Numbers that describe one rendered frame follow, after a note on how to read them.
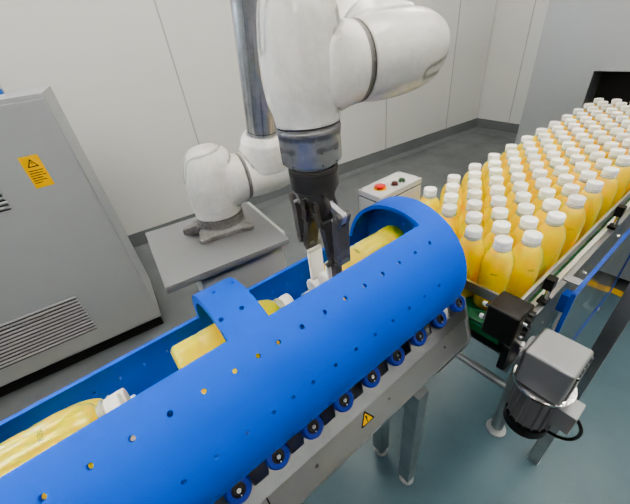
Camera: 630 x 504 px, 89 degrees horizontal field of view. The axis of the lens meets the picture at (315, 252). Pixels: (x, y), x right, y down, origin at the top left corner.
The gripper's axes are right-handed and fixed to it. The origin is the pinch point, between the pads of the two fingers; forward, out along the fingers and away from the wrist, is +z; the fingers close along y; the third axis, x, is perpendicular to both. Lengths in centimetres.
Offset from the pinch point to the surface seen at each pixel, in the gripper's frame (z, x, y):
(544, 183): 8, 78, 6
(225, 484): 10.6, -29.9, 14.6
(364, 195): 10, 41, -31
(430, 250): -0.8, 16.8, 10.5
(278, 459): 21.6, -22.0, 11.5
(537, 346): 32, 41, 27
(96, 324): 95, -61, -157
